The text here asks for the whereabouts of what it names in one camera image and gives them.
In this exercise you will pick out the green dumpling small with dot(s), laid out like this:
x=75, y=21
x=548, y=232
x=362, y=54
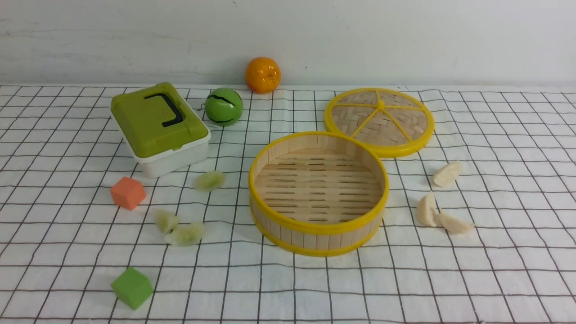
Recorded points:
x=165, y=221

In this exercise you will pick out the white dumpling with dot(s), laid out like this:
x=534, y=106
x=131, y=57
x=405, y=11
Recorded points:
x=454, y=225
x=425, y=210
x=448, y=174

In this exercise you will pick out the bamboo steamer tray yellow rim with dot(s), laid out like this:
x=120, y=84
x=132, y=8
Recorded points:
x=317, y=193

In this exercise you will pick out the woven bamboo steamer lid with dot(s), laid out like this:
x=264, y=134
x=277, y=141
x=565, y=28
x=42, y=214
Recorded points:
x=390, y=123

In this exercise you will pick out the green toy ball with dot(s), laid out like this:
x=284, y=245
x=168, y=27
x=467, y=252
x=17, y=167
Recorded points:
x=223, y=106

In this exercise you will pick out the orange toy fruit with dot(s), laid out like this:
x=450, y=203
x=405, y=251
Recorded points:
x=262, y=75

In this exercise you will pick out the green lidded white box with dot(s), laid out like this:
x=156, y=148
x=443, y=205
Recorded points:
x=162, y=131

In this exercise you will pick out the orange foam cube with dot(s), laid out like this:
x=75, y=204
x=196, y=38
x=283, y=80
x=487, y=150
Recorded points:
x=128, y=193

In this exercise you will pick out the green foam cube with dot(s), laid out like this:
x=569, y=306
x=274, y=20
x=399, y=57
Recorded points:
x=132, y=288

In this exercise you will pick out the white black-grid tablecloth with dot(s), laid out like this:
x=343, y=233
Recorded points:
x=64, y=241

